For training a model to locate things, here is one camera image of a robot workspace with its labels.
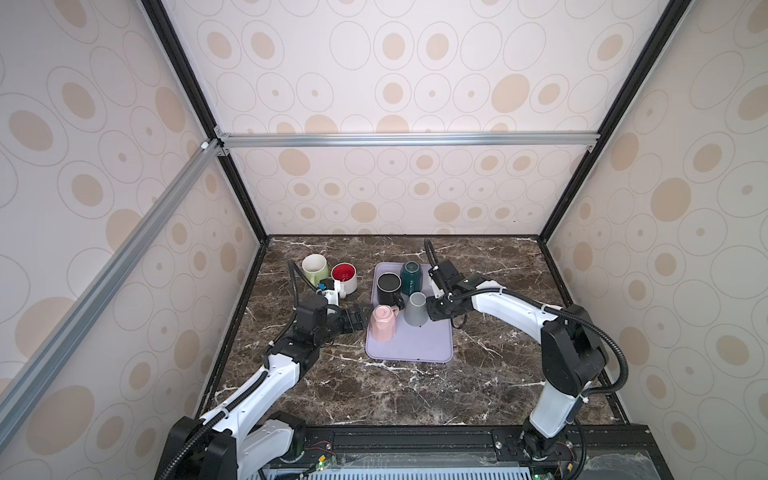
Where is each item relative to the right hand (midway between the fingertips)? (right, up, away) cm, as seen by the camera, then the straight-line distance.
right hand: (433, 310), depth 92 cm
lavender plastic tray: (-1, -10, -1) cm, 10 cm away
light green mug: (-39, +13, +8) cm, 41 cm away
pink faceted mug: (-15, -2, -6) cm, 17 cm away
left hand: (-19, +3, -11) cm, 22 cm away
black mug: (-14, +6, +1) cm, 15 cm away
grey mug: (-5, 0, -2) cm, 6 cm away
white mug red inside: (-29, +11, +11) cm, 32 cm away
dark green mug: (-6, +10, +6) cm, 13 cm away
